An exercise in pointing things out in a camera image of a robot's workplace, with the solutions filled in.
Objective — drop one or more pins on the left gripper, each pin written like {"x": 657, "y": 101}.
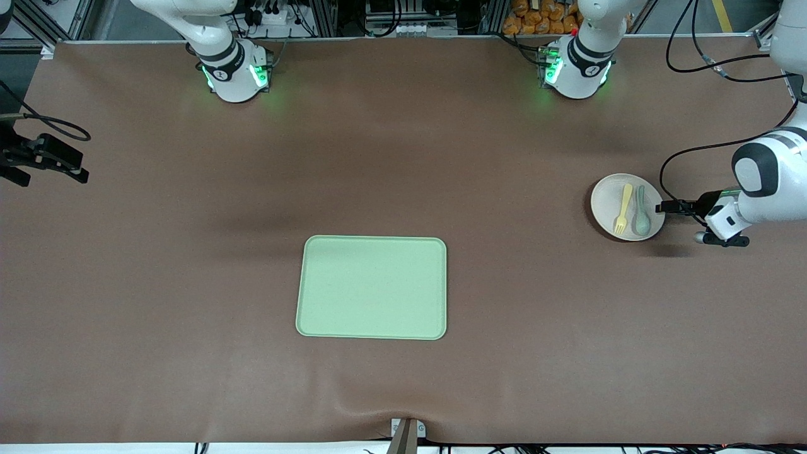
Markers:
{"x": 702, "y": 205}

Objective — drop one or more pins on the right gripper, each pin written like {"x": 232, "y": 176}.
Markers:
{"x": 14, "y": 154}

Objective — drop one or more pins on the pale green plastic spoon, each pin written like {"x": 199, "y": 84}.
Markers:
{"x": 642, "y": 221}

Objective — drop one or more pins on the yellow plastic fork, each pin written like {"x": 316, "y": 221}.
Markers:
{"x": 625, "y": 202}

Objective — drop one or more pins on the round beige plate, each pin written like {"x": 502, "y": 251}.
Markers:
{"x": 606, "y": 202}

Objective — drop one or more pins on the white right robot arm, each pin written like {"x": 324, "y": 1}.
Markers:
{"x": 230, "y": 79}

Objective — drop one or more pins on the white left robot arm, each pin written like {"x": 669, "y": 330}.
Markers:
{"x": 577, "y": 75}

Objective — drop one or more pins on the brown table mat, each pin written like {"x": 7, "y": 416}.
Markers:
{"x": 189, "y": 284}

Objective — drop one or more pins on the pile of orange objects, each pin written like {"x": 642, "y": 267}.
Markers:
{"x": 536, "y": 22}

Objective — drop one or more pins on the white power strip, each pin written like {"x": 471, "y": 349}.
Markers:
{"x": 271, "y": 17}

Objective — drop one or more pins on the light green rectangular tray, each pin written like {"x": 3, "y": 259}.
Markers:
{"x": 372, "y": 290}

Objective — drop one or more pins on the white terminal block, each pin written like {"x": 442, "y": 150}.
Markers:
{"x": 410, "y": 28}

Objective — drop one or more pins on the aluminium frame rail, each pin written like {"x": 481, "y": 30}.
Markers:
{"x": 47, "y": 49}
{"x": 764, "y": 39}

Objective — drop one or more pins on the aluminium frame post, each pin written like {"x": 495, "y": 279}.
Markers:
{"x": 492, "y": 17}
{"x": 325, "y": 19}

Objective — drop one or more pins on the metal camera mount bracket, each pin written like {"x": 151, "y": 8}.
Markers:
{"x": 406, "y": 438}

